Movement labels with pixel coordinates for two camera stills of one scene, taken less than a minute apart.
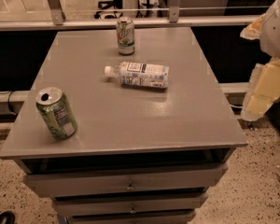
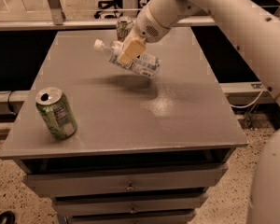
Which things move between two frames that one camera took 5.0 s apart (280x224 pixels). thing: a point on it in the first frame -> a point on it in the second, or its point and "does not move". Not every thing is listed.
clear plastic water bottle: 143,75 -> 144,63
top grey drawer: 161,179 does not move
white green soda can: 126,35 does not move
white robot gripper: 276,28 -> 145,26
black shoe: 5,217 does not move
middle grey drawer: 130,204 does not move
